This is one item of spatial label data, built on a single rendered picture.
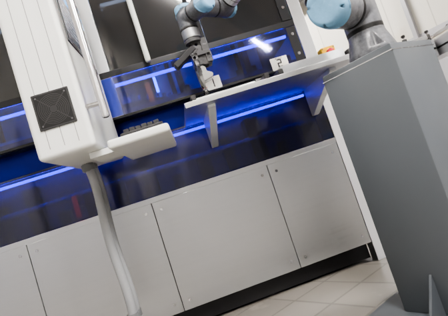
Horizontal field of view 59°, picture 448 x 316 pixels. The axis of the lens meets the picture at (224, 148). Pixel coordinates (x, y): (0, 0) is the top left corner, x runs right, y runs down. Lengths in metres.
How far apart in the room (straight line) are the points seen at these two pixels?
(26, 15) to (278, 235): 1.31
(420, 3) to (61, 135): 3.65
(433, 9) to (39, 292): 3.82
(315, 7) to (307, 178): 0.89
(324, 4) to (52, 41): 0.84
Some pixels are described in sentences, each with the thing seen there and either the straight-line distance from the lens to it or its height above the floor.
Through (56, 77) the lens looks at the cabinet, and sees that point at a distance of 1.36.
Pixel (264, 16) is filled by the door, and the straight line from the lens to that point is 2.04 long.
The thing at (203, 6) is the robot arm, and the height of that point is 1.24.
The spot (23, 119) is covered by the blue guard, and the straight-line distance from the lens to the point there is 1.96.
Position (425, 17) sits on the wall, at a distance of 4.32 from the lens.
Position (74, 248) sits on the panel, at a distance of 1.88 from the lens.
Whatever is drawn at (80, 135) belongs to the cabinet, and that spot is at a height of 0.85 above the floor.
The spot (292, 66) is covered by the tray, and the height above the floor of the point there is 0.90.
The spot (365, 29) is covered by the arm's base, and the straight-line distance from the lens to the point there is 1.34.
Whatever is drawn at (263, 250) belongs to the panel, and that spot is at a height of 0.22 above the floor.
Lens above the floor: 0.57
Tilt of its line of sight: 4 degrees up
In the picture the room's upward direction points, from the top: 18 degrees counter-clockwise
